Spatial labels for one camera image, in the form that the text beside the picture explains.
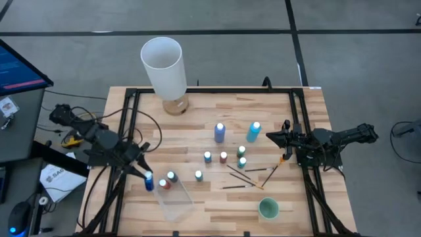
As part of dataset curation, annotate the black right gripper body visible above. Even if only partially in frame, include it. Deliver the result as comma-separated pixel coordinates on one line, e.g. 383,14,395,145
282,118,317,161

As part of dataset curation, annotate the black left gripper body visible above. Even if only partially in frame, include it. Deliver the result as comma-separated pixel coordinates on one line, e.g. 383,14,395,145
107,140,152,172

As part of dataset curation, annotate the small dark blue paint bottle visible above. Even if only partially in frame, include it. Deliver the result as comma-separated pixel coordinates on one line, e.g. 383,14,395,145
143,170,155,193

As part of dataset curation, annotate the large cyan paint bottle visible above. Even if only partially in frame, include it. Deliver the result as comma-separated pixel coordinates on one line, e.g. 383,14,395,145
246,121,262,144

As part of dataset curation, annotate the black paintbrush orange tip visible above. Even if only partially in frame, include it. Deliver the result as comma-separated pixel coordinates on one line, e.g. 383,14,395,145
228,172,265,191
261,157,285,188

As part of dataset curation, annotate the large purple paint bottle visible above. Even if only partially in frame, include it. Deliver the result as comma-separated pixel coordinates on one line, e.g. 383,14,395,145
214,122,227,144

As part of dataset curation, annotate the clear plastic bin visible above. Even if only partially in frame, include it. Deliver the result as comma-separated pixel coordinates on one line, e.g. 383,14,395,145
152,173,195,223

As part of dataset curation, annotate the green cup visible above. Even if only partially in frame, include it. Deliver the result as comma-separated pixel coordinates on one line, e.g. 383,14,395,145
258,196,280,221

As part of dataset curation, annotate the white paper booklet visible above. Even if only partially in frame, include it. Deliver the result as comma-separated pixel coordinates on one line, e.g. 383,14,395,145
39,151,88,203

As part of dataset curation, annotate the white shade wooden base lamp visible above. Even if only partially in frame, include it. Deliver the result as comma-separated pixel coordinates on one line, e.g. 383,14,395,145
139,36,190,117

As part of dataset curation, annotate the grey side desk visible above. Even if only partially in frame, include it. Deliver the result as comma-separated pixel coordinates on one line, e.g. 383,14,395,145
0,88,46,165

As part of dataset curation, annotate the black computer mouse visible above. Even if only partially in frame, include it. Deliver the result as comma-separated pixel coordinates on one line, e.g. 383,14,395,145
7,201,33,237

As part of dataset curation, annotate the metal key clip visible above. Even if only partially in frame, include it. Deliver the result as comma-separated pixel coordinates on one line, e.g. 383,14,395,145
1,113,16,130

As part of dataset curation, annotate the white badge card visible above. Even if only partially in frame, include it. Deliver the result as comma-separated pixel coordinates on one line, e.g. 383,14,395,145
0,97,20,119

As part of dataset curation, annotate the blue-screen computer monitor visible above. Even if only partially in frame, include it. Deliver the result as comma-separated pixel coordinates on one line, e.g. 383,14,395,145
0,38,55,97

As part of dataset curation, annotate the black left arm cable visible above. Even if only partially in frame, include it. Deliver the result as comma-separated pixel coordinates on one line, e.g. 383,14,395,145
70,105,163,153

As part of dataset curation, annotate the yellow cable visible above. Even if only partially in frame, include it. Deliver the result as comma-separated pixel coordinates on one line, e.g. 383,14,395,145
61,113,97,148

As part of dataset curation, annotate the black cable bundle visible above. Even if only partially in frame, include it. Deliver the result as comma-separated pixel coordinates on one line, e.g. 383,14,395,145
36,104,99,149

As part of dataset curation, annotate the black metal table frame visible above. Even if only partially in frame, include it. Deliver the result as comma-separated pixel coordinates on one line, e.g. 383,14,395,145
74,86,360,237

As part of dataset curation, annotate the black floor cable loop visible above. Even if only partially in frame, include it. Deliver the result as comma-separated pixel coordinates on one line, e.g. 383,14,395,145
389,120,421,165

